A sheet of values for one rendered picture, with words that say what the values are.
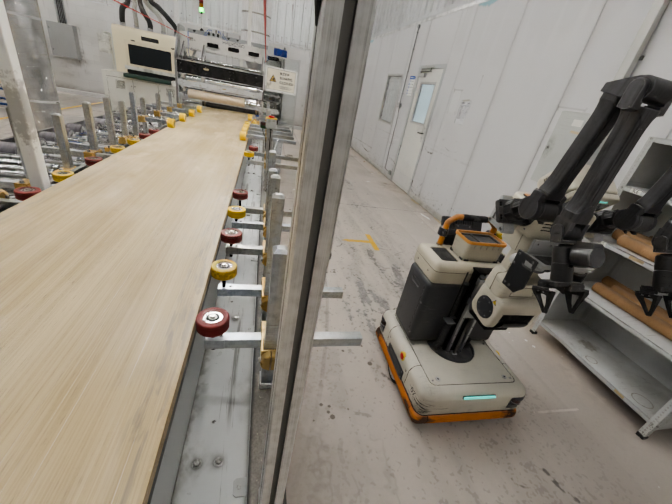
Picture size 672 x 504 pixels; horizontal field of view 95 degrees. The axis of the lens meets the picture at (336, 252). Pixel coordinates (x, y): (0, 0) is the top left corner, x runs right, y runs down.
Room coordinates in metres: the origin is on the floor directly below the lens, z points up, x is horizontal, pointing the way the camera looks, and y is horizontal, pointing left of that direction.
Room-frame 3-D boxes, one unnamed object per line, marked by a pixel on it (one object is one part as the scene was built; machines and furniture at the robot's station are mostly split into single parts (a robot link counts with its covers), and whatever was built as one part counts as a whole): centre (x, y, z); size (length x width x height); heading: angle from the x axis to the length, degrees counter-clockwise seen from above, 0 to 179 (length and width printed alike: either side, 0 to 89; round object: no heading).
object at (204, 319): (0.59, 0.27, 0.85); 0.08 x 0.08 x 0.11
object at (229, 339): (0.65, 0.09, 0.82); 0.43 x 0.03 x 0.04; 107
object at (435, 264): (1.51, -0.73, 0.59); 0.55 x 0.34 x 0.83; 106
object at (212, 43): (5.37, 2.11, 0.95); 1.65 x 0.70 x 1.90; 107
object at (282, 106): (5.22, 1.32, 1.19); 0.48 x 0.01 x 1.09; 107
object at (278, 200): (0.84, 0.19, 0.94); 0.04 x 0.04 x 0.48; 17
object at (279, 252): (0.60, 0.12, 0.90); 0.04 x 0.04 x 0.48; 17
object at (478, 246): (1.53, -0.73, 0.87); 0.23 x 0.15 x 0.11; 106
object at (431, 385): (1.42, -0.76, 0.16); 0.67 x 0.64 x 0.25; 16
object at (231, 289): (0.89, 0.16, 0.81); 0.43 x 0.03 x 0.04; 107
